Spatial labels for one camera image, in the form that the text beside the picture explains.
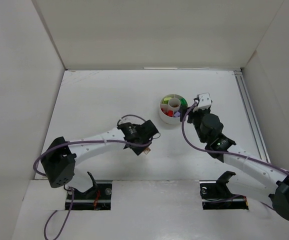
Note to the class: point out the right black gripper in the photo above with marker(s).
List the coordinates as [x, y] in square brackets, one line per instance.
[191, 116]

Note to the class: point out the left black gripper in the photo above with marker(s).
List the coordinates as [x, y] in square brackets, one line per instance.
[139, 149]

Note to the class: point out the orange lego brick front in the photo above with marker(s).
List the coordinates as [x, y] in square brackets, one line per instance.
[146, 150]

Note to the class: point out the green and yellow lego stack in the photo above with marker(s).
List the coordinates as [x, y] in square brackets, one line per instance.
[183, 102]

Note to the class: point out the purple lego plate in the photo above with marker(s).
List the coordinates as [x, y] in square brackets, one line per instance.
[177, 114]

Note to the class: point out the red long lego brick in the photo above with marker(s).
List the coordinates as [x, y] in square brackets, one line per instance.
[168, 113]

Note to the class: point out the yellow-green lego brick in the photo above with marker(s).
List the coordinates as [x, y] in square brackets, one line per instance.
[166, 99]

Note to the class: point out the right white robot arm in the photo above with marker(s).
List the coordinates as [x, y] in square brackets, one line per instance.
[272, 187]

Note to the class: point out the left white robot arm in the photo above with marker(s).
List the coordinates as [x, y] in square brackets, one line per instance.
[62, 157]

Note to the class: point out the white round divided container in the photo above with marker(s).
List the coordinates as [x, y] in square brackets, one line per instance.
[165, 118]

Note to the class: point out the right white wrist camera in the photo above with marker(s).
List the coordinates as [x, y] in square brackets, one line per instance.
[204, 102]

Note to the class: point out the aluminium rail right side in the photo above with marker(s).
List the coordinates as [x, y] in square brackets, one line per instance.
[251, 116]

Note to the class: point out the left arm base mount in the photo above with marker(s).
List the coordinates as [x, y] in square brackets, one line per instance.
[97, 192]

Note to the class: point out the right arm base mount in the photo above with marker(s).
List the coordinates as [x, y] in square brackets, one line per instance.
[215, 194]

